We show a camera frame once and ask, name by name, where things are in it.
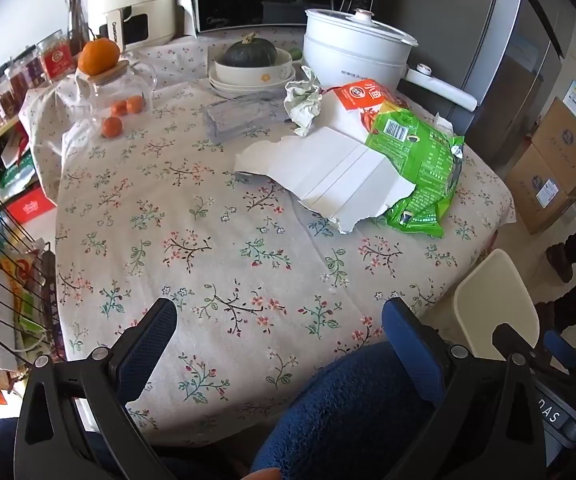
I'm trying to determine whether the red gift box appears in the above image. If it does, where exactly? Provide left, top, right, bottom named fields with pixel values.
left=5, top=187, right=56, bottom=226

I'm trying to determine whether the dark food jar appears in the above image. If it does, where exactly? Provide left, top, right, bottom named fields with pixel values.
left=5, top=55, right=46, bottom=93

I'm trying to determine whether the red label jar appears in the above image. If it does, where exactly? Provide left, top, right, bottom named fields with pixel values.
left=35, top=30, right=76, bottom=83

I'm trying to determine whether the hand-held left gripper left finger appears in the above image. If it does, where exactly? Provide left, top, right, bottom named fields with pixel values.
left=14, top=297, right=179, bottom=480

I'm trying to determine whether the grey refrigerator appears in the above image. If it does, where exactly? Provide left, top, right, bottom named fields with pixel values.
left=368, top=0, right=576, bottom=168

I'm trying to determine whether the clear plastic box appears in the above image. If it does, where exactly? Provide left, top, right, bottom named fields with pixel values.
left=203, top=95, right=291, bottom=145

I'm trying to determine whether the crumpled white paper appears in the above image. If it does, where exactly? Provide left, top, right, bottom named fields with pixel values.
left=283, top=66, right=325, bottom=137

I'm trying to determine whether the white air fryer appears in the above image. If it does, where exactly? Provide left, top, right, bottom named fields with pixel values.
left=84, top=0, right=178, bottom=53

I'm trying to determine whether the white plastic bin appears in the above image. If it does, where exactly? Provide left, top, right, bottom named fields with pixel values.
left=453, top=249, right=541, bottom=361

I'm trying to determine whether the orange white snack packet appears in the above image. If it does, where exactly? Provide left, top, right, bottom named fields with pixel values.
left=318, top=79, right=411, bottom=136

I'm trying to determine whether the pile of colourful packets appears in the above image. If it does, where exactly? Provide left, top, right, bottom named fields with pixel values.
left=0, top=230, right=56, bottom=371

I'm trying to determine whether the glass vase with twigs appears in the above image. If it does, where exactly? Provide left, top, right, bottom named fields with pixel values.
left=58, top=0, right=94, bottom=56

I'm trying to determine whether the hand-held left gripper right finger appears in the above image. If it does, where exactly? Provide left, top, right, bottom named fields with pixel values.
left=382, top=297, right=549, bottom=480

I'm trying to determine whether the dark green pumpkin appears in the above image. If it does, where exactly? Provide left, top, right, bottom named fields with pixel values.
left=224, top=32, right=279, bottom=68

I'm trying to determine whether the white electric pot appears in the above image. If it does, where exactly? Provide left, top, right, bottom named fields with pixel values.
left=302, top=7, right=479, bottom=111

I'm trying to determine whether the floral tablecloth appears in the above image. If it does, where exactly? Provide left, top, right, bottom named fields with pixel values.
left=18, top=25, right=516, bottom=448

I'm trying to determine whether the large orange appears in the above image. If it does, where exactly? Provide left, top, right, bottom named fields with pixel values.
left=77, top=35, right=120, bottom=75

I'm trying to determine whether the green snack packet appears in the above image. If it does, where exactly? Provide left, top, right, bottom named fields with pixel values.
left=365, top=107, right=466, bottom=239

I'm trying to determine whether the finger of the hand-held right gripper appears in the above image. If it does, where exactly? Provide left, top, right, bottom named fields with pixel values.
left=492, top=324, right=539, bottom=361
left=543, top=330, right=576, bottom=391

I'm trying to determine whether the torn printed cardboard sheet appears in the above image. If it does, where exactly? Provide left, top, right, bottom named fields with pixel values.
left=233, top=126, right=416, bottom=235

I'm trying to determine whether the white plate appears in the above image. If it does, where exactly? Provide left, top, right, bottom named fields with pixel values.
left=209, top=67, right=298, bottom=96
left=210, top=77, right=294, bottom=101

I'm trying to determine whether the white bowl with flower print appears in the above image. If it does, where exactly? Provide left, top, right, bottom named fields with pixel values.
left=212, top=47, right=295, bottom=86

